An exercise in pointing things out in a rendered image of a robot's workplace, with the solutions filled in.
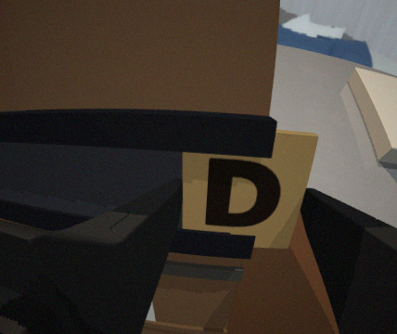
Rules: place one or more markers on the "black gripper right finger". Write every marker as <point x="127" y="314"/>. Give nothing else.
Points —
<point x="357" y="257"/>

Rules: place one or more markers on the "tan tile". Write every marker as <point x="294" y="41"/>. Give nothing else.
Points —
<point x="248" y="195"/>

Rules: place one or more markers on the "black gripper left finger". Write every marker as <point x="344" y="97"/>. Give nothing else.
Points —
<point x="100" y="276"/>

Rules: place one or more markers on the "brown angled board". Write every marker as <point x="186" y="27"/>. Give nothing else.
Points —
<point x="100" y="98"/>

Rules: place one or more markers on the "white paper ticket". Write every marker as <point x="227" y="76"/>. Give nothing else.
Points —
<point x="151" y="314"/>

